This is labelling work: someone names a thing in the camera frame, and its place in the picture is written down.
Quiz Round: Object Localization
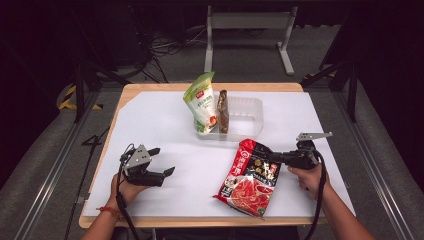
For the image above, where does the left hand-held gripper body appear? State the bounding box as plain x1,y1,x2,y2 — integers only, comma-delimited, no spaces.
119,143,167,188

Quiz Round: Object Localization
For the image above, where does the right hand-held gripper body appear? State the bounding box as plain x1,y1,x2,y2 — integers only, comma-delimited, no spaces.
281,131,334,171

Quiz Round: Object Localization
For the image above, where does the red black food packet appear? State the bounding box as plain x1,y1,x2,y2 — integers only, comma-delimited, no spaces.
213,138,283,220

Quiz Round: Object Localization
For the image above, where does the clear plastic container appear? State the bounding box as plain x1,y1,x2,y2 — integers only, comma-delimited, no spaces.
193,95,264,143

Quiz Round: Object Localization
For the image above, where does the gold brown food packet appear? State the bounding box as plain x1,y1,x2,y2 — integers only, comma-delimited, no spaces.
216,89,231,135

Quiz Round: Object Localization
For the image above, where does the green white food packet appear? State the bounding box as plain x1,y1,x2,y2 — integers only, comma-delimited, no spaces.
182,71,220,136

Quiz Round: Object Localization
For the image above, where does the person's right hand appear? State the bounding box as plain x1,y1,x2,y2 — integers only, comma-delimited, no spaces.
286,163,331,201

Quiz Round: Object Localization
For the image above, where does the person's left hand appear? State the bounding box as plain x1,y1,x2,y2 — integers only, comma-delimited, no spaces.
109,173,151,210

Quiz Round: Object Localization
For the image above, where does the white table sheet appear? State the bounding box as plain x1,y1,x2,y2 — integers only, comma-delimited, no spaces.
81,90,356,219

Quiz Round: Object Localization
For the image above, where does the black metal stand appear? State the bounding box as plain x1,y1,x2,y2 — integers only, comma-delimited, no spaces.
300,54,360,124
70,9,132,124

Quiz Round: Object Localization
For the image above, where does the yellow black hazard tape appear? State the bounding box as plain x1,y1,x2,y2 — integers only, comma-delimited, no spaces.
58,84,104,111

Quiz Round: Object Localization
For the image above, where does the white metal stand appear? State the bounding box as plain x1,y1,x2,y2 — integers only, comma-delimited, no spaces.
203,4,299,76

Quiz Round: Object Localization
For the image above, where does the right hand-held gripper black cable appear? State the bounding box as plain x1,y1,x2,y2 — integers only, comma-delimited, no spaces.
302,149,329,240

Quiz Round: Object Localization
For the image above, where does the hand-held gripper black cable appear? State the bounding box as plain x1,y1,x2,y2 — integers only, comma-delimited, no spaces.
302,149,329,240
115,143,142,240

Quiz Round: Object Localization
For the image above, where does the left hand-held gripper black cable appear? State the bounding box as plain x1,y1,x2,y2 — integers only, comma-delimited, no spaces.
115,143,142,240

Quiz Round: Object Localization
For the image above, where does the thin black floor cable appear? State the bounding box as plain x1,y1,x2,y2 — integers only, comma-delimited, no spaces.
63,125,112,240

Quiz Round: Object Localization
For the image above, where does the red bracelet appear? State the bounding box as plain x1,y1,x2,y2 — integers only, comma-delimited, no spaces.
96,205,123,220

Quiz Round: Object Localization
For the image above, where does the aluminium floor rail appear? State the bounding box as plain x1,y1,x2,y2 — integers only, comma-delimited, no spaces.
333,90,416,240
13,90,101,240

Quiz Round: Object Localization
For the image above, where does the bundle of floor cables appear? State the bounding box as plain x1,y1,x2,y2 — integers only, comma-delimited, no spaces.
131,24,208,84

